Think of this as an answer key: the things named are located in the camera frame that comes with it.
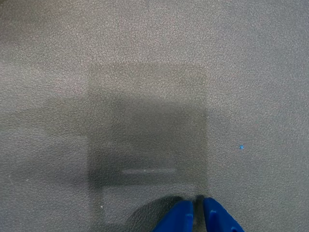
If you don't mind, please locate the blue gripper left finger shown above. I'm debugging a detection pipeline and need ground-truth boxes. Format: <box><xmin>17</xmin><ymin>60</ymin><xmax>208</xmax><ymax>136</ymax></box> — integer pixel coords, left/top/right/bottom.
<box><xmin>151</xmin><ymin>200</ymin><xmax>195</xmax><ymax>232</ymax></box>

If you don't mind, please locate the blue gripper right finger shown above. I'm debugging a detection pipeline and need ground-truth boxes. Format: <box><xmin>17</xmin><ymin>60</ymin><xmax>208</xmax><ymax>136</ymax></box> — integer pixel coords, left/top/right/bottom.
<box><xmin>202</xmin><ymin>197</ymin><xmax>245</xmax><ymax>232</ymax></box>

